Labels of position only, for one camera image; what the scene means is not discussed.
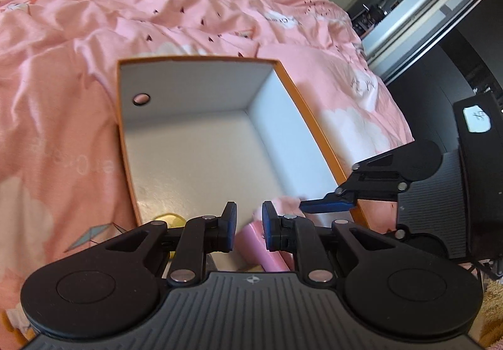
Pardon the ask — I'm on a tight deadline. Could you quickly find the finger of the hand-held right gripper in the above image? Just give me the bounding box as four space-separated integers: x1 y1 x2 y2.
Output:
383 229 449 256
300 144 414 214

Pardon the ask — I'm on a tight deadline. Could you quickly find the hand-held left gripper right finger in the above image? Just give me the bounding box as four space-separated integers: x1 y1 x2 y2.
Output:
261 201 394 285

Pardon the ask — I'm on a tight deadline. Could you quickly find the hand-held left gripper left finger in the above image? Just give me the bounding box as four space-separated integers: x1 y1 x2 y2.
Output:
100 201 239 288

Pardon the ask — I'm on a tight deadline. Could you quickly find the pink glossy pack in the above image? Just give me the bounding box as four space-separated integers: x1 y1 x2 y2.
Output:
238 221 296 273

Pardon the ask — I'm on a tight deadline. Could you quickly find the pink cartoon print pouch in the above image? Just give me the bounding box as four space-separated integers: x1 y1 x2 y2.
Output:
251 195 304 223

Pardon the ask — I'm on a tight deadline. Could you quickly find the orange storage box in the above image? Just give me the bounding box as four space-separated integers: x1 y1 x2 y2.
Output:
116 53 371 258

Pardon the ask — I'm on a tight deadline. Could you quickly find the yellow round toy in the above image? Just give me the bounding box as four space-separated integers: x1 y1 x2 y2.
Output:
151 212 186 257

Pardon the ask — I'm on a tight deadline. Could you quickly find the beige fluffy rug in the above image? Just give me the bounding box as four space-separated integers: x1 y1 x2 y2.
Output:
468 275 503 350

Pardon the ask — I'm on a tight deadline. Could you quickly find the dark wardrobe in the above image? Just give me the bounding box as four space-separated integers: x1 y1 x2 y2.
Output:
383 0 503 150

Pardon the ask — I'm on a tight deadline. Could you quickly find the pink printed duvet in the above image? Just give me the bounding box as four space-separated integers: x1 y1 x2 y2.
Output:
0 0 413 350

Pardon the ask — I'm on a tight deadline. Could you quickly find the black cable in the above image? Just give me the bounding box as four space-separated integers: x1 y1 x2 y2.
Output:
458 256 503 281

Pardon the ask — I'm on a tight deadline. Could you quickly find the white sliding door frame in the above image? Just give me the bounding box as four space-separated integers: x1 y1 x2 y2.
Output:
359 0 503 78

